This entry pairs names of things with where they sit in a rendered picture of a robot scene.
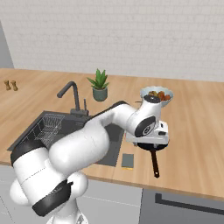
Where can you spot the grey dishwasher front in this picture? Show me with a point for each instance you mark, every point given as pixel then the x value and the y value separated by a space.
pixel 180 208

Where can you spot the black frying pan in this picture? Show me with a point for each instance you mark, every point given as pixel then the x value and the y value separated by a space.
pixel 155 157

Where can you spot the dark grey sink basin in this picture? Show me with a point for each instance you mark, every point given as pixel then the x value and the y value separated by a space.
pixel 112 145

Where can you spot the brown salt shaker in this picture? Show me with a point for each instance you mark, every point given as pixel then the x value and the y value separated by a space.
pixel 7 84

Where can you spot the brown pepper shaker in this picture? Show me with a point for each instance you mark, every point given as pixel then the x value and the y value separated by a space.
pixel 14 85

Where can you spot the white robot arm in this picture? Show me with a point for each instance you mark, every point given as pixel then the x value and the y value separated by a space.
pixel 75 145

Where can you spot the dark grey tap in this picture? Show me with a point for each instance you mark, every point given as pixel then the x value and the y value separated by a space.
pixel 75 99

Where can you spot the green plant in grey pot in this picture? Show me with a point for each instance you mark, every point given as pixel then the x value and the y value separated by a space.
pixel 99 86

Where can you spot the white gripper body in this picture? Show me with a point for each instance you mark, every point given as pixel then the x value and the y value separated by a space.
pixel 151 140

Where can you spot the grey cupboard fronts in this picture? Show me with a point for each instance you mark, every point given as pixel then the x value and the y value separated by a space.
pixel 113 204

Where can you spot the grey sponge with yellow edge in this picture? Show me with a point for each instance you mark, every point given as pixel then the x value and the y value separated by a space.
pixel 127 160

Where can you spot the white bowl of fruit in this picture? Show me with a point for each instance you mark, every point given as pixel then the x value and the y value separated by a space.
pixel 166 94

